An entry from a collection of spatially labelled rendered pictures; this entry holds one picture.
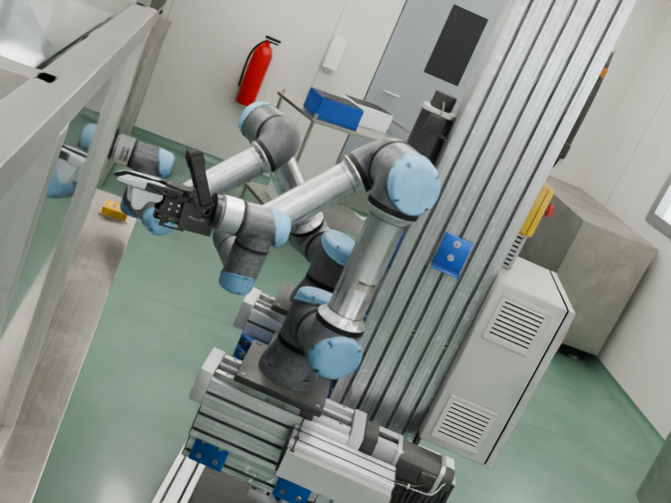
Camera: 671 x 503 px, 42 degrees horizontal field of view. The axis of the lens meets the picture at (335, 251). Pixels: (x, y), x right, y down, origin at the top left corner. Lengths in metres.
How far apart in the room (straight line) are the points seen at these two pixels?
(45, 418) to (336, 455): 0.79
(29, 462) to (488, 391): 1.21
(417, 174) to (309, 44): 5.00
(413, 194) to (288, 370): 0.55
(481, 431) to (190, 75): 4.93
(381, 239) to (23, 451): 0.84
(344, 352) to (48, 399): 0.66
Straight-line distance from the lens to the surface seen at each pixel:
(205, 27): 6.73
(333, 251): 2.50
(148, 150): 2.30
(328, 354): 1.91
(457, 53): 6.94
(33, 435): 1.50
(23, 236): 0.67
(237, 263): 1.80
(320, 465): 2.05
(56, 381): 1.65
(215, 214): 1.73
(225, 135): 6.86
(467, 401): 2.25
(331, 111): 5.31
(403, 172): 1.79
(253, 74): 6.60
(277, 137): 2.28
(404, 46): 6.85
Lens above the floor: 1.75
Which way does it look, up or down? 17 degrees down
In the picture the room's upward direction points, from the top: 24 degrees clockwise
